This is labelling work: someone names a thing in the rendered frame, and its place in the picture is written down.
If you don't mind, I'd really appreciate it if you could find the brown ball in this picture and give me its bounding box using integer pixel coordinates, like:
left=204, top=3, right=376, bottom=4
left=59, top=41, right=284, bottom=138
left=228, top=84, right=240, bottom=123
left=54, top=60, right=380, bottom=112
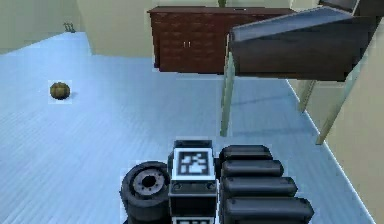
left=49, top=81, right=72, bottom=101

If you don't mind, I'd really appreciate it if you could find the dark table with pale legs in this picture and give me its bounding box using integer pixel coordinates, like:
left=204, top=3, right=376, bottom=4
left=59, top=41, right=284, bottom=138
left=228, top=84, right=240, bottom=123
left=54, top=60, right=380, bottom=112
left=219, top=6, right=383, bottom=146

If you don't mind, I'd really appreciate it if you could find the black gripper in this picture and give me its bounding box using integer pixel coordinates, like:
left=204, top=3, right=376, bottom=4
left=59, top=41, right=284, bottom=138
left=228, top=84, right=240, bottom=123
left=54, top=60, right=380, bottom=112
left=120, top=161, right=173, bottom=224

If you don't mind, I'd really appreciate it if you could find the dark brown wooden cupboard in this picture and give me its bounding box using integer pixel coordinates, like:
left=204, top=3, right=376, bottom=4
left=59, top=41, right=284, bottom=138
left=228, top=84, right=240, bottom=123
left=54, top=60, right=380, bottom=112
left=147, top=5, right=296, bottom=75

